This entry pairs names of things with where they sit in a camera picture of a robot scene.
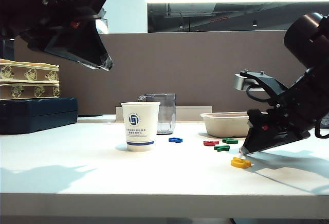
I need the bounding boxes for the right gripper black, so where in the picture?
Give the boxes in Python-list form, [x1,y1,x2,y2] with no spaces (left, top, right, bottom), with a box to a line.
[240,89,311,156]

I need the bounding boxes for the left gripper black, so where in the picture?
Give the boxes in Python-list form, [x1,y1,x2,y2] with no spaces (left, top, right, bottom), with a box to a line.
[17,0,114,71]

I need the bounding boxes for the white paper cup blue logo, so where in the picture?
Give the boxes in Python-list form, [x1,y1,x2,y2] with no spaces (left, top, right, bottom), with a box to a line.
[121,101,161,152]

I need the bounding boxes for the yellow plastic letter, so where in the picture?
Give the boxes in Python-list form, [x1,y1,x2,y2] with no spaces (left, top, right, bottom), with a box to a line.
[231,157,252,169]

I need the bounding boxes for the beige paper pulp tray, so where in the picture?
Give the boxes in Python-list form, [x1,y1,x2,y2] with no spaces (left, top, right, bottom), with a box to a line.
[199,110,250,137]

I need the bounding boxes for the yellow patterned number box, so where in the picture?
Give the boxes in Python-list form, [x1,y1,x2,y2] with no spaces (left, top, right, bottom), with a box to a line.
[0,58,60,82]
[0,81,61,99]

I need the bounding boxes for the dark blue plastic case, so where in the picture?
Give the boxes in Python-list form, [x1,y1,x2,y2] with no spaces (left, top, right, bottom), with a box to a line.
[0,97,79,135]

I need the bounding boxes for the brown desk divider panel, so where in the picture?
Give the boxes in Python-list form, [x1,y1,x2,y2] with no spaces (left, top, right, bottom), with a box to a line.
[14,30,305,116]

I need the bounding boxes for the clear plastic container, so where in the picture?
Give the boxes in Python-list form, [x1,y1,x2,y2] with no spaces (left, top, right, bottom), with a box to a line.
[138,92,177,135]

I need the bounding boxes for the small wall sign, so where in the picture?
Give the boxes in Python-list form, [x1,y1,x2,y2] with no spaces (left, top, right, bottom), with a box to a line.
[95,17,109,34]

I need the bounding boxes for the black right camera cable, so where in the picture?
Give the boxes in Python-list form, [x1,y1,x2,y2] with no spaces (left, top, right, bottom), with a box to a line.
[245,85,273,104]

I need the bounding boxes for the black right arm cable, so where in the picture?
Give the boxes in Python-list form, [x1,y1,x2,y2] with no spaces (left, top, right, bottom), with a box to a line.
[314,117,329,139]

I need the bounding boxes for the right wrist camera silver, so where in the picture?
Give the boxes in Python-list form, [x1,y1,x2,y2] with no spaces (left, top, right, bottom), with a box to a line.
[233,69,289,102]

